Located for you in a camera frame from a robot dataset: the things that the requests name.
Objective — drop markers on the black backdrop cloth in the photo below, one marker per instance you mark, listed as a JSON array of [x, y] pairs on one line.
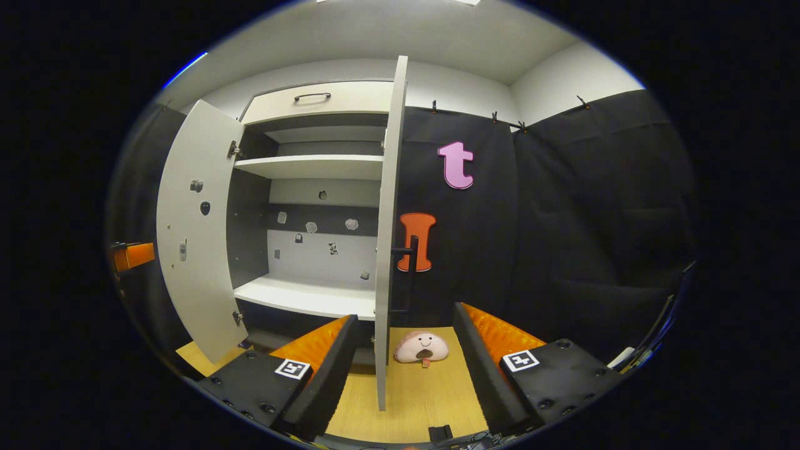
[[562, 250]]

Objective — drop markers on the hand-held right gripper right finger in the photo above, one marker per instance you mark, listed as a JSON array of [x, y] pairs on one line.
[[490, 381]]

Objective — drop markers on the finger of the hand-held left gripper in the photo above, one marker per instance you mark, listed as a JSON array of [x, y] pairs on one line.
[[136, 256]]

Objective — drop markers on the pink white plush toy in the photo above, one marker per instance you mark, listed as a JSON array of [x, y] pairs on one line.
[[415, 350]]

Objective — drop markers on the cabinet door with camera sticker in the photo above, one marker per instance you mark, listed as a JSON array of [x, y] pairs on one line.
[[200, 281]]

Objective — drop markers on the white double-door shoe cabinet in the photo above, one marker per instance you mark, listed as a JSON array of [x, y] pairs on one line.
[[312, 167]]

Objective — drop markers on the white cabinet drawer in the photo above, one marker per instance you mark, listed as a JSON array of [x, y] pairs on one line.
[[350, 100]]

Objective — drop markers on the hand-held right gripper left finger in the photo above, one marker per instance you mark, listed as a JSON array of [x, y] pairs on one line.
[[325, 384]]

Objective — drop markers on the white tray with blue print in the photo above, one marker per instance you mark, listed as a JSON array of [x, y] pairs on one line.
[[622, 358]]

